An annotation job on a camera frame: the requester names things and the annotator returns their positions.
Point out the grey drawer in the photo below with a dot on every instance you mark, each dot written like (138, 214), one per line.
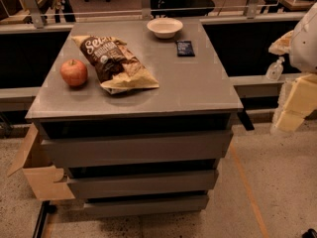
(138, 149)
(143, 184)
(148, 206)

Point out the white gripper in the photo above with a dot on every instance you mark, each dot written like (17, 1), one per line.
(304, 47)

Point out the metal railing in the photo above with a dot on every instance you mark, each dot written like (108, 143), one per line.
(48, 11)

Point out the clear sanitizer pump bottle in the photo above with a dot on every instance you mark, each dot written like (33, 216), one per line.
(275, 70)

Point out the red apple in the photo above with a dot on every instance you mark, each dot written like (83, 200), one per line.
(74, 72)

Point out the white bowl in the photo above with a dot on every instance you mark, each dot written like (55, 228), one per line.
(164, 28)

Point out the open cardboard box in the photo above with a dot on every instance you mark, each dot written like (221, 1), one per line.
(45, 179)

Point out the grey top drawer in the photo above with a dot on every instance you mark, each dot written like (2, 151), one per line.
(138, 149)

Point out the black office chair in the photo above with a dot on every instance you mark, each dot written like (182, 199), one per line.
(181, 8)

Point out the grey drawer cabinet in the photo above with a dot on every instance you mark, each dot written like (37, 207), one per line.
(194, 94)

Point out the brown chip bag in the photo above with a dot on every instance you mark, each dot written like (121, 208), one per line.
(117, 68)

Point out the dark blue snack bar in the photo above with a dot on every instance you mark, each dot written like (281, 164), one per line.
(185, 49)

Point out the grey middle drawer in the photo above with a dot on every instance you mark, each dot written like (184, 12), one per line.
(143, 184)

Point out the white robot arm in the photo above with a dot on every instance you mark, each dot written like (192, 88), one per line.
(300, 44)

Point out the grey bottom drawer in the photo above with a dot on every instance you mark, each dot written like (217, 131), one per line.
(148, 206)

